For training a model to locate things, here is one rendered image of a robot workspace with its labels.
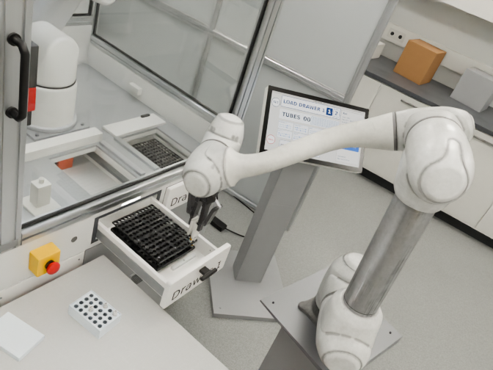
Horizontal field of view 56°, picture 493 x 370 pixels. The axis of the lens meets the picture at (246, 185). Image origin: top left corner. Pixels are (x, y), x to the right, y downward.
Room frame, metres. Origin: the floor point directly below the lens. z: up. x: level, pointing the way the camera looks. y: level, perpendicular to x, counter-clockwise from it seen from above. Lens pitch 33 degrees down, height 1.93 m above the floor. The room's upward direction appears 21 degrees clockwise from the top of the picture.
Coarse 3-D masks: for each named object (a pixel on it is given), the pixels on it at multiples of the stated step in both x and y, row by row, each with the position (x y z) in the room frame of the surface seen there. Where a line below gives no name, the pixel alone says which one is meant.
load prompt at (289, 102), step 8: (288, 96) 2.00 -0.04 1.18; (288, 104) 1.98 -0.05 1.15; (296, 104) 2.00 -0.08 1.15; (304, 104) 2.02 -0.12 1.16; (312, 104) 2.04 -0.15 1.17; (320, 104) 2.06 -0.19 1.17; (312, 112) 2.02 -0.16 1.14; (320, 112) 2.04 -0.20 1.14; (328, 112) 2.06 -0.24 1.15; (336, 112) 2.07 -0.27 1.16
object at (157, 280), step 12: (144, 204) 1.30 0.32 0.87; (156, 204) 1.31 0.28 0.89; (108, 216) 1.15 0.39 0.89; (120, 216) 1.20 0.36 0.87; (132, 216) 1.25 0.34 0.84; (168, 216) 1.28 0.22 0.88; (108, 228) 1.16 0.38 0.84; (108, 240) 1.07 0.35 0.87; (120, 240) 1.07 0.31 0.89; (204, 240) 1.21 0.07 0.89; (120, 252) 1.05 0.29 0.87; (132, 252) 1.04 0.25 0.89; (192, 252) 1.19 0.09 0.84; (204, 252) 1.20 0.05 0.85; (132, 264) 1.02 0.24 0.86; (144, 264) 1.01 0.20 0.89; (192, 264) 1.14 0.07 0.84; (144, 276) 1.00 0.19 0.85; (156, 276) 0.98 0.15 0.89; (168, 276) 1.05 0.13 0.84; (156, 288) 0.97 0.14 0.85
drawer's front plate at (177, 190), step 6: (174, 186) 1.39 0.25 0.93; (180, 186) 1.41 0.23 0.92; (168, 192) 1.36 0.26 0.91; (174, 192) 1.38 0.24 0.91; (180, 192) 1.42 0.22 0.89; (186, 192) 1.45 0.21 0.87; (168, 198) 1.36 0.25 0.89; (180, 198) 1.43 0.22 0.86; (186, 198) 1.46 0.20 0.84; (168, 204) 1.37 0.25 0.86; (180, 204) 1.44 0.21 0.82
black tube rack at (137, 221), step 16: (144, 208) 1.24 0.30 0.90; (128, 224) 1.14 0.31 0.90; (144, 224) 1.17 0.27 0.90; (160, 224) 1.20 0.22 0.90; (176, 224) 1.23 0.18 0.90; (128, 240) 1.10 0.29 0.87; (144, 240) 1.10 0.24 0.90; (160, 240) 1.12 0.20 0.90; (176, 240) 1.15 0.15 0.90; (144, 256) 1.06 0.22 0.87; (176, 256) 1.11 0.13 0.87
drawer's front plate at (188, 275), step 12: (216, 252) 1.13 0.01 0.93; (228, 252) 1.19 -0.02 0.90; (204, 264) 1.07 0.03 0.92; (216, 264) 1.15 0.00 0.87; (180, 276) 0.98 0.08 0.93; (192, 276) 1.03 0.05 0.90; (168, 288) 0.94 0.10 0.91; (180, 288) 0.99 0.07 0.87; (192, 288) 1.05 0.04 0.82; (168, 300) 0.95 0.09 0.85
